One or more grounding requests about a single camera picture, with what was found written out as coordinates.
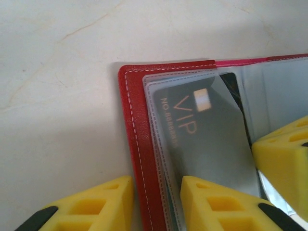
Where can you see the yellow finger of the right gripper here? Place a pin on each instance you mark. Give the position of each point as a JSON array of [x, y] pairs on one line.
[[286, 168]]

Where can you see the black VIP card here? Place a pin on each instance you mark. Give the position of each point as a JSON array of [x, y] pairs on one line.
[[204, 144]]

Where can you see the red leather card holder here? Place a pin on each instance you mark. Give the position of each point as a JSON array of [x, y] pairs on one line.
[[134, 120]]

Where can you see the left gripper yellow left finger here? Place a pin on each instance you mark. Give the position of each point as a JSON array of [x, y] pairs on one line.
[[96, 211]]

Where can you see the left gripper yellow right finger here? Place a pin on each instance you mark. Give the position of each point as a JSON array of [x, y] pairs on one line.
[[216, 211]]

